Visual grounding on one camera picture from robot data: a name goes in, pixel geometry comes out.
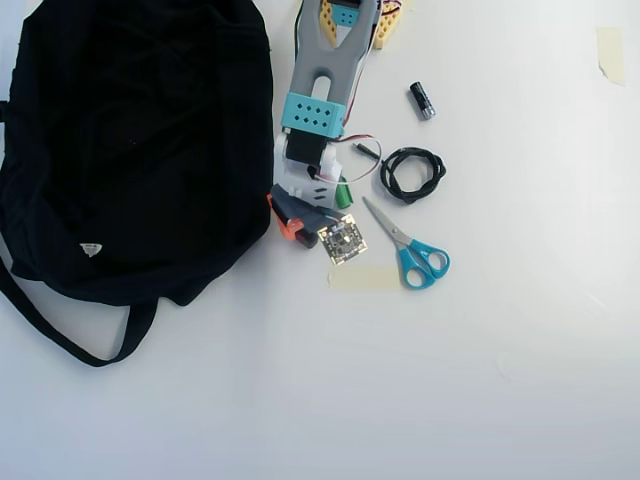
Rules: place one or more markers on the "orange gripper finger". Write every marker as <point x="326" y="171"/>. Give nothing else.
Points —
<point x="286" y="227"/>

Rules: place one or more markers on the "grey teal white robot arm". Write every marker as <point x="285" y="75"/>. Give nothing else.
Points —
<point x="320" y="60"/>

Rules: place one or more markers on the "black fabric bag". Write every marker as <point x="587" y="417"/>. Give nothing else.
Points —
<point x="125" y="150"/>

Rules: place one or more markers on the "black marker with green caps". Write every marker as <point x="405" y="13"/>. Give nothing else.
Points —
<point x="344" y="197"/>

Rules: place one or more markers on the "long beige masking tape strip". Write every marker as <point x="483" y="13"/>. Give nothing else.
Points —
<point x="362" y="277"/>

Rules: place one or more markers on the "black cylindrical battery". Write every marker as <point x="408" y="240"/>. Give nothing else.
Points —
<point x="422" y="100"/>

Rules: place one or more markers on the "short beige masking tape strip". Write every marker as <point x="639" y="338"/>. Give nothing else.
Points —
<point x="611" y="55"/>

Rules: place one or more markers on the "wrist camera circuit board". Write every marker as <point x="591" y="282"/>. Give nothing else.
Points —
<point x="342" y="240"/>

